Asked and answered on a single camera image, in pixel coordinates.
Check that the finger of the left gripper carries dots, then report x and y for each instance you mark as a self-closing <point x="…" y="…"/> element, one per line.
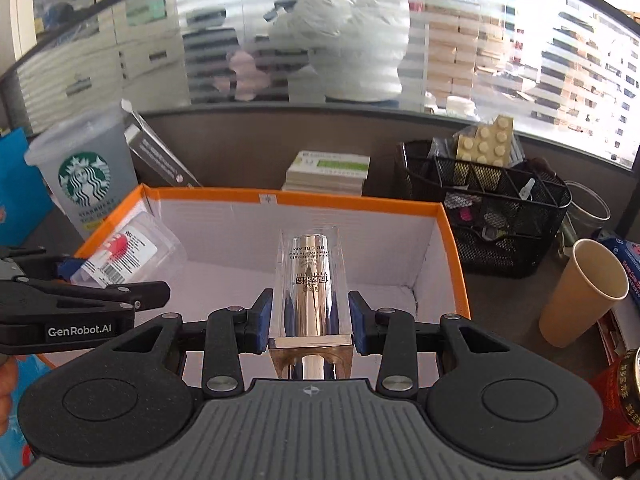
<point x="140" y="296"/>
<point x="37" y="263"/>

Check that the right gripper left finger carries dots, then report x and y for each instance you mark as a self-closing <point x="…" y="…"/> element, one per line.
<point x="229" y="333"/>

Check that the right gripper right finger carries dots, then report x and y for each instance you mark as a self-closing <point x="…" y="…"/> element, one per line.
<point x="388" y="333"/>

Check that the clear plastic container red label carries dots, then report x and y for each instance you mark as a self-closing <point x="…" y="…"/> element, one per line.
<point x="143" y="250"/>

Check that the operator left hand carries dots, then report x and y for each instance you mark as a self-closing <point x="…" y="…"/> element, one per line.
<point x="8" y="383"/>

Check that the blue paper bag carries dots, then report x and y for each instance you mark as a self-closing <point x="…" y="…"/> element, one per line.
<point x="24" y="198"/>

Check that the orange cardboard box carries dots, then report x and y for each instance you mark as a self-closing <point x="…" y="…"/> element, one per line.
<point x="397" y="254"/>

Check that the Starbucks plastic cup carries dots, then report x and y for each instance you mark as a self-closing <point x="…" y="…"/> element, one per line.
<point x="86" y="162"/>

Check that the grey open carton box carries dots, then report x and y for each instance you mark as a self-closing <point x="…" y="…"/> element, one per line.
<point x="149" y="149"/>

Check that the black mesh desk organizer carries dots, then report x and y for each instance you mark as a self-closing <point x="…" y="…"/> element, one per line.
<point x="504" y="220"/>

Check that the stack of green-white boxes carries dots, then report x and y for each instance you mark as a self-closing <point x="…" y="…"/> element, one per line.
<point x="330" y="173"/>

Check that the brown paper cup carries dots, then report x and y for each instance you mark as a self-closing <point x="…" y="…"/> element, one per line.
<point x="589" y="286"/>

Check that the beige building block plate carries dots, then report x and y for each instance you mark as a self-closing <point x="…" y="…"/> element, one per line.
<point x="491" y="144"/>

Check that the red drink can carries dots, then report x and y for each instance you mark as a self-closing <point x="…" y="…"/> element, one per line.
<point x="618" y="390"/>

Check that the glass desk partition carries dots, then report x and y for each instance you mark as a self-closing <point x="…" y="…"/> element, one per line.
<point x="566" y="71"/>

